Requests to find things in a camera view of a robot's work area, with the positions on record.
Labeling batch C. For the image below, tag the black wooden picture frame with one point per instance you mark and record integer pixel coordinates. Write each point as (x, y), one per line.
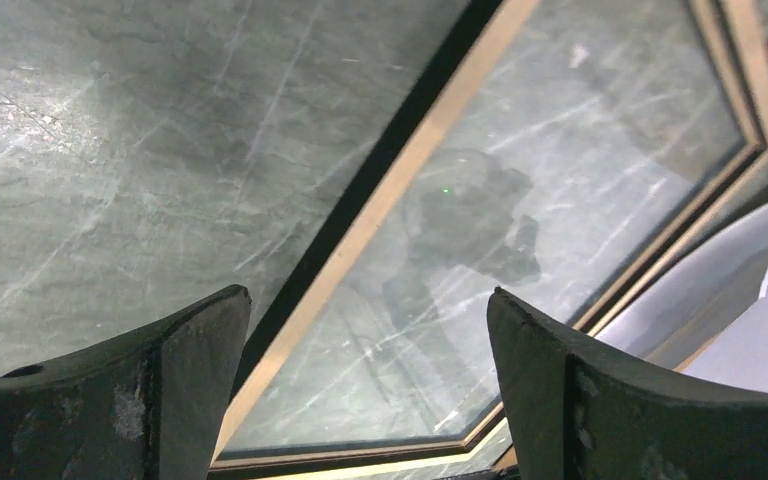
(577, 150)

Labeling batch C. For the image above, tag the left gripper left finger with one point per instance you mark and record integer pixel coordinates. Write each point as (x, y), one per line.
(146, 404)

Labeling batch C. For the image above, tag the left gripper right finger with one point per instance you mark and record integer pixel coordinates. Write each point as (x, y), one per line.
(578, 408)

